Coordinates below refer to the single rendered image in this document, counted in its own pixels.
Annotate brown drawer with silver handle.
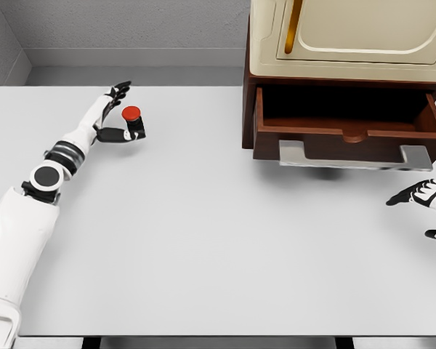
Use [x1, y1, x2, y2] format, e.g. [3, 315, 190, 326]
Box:
[252, 84, 436, 172]

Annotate right robot hand striped fingers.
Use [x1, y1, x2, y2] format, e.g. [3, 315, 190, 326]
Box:
[385, 178, 436, 243]

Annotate cream and brown cabinet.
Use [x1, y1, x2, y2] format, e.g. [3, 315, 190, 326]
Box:
[241, 0, 436, 151]

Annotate red button black switch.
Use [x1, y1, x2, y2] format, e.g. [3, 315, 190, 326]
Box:
[121, 105, 147, 141]

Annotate left robot hand striped fingers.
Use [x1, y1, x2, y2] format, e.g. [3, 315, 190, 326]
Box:
[78, 80, 138, 144]

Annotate cream cabinet door gold handle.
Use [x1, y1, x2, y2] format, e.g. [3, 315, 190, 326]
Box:
[275, 0, 436, 67]

